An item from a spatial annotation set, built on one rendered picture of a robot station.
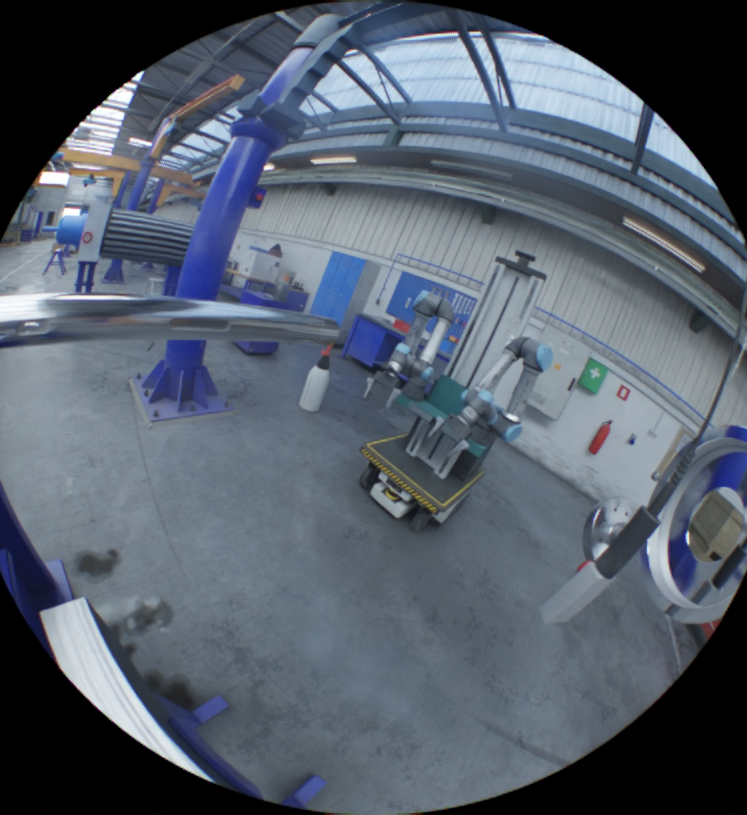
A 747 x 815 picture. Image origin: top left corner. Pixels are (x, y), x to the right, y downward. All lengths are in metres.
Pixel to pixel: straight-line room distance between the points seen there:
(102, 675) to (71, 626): 0.06
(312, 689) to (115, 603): 0.82
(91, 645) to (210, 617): 0.96
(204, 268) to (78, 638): 2.02
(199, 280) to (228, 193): 0.62
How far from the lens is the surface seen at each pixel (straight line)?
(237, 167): 2.19
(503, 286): 1.92
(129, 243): 3.95
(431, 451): 2.03
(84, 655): 0.38
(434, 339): 1.62
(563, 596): 0.53
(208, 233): 2.12
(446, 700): 1.48
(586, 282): 5.05
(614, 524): 0.85
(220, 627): 1.29
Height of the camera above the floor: 1.22
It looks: 21 degrees down
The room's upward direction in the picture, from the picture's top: 23 degrees clockwise
